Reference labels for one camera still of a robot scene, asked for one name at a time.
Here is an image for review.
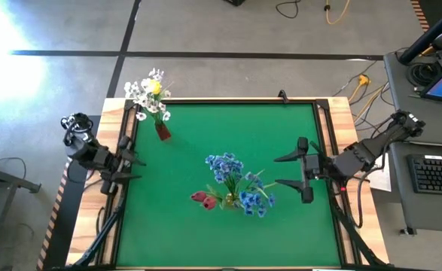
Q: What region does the gray desk with keyboard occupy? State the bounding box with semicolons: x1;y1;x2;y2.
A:
389;142;442;235

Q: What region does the gray desk with laptop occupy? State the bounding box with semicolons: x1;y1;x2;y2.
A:
384;50;442;148

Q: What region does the blue flower stem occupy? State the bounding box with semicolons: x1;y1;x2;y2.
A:
238;169;278;219

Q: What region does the gray metal cart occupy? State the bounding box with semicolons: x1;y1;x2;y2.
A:
0;150;43;271

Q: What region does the green table mat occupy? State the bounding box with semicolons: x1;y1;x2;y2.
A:
117;102;342;268

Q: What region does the yellow ribbed glass vase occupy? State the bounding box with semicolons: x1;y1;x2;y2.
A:
224;192;239;209

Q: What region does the coiled black cable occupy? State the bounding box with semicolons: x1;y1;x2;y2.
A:
407;62;442;88

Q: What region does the black striped-edge platform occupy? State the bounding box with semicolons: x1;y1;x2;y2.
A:
35;114;101;271
410;0;442;32

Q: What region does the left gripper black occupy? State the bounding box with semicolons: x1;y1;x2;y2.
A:
101;135;148;195

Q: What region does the blue artificial flower bunch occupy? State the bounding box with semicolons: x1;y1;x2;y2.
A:
204;152;245;200

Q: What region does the black metal table frame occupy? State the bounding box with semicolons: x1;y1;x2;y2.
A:
64;96;391;271

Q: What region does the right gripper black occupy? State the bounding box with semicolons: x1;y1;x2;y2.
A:
273;136;338;205

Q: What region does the yellow floor cable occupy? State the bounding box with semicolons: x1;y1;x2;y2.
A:
325;0;352;26

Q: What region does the black floor cable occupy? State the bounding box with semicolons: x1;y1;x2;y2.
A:
275;0;300;20

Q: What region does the black computer keyboard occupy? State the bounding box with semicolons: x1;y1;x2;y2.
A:
407;154;442;196

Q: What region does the black vertical pole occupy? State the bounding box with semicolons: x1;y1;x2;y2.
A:
398;0;442;65

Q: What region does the red glass vase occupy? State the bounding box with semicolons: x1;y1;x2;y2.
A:
155;122;173;142

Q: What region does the yellow extension cord plug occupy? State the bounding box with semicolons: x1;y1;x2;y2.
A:
348;74;372;105

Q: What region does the white paper sheet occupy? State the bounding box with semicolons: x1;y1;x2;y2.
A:
370;152;393;193

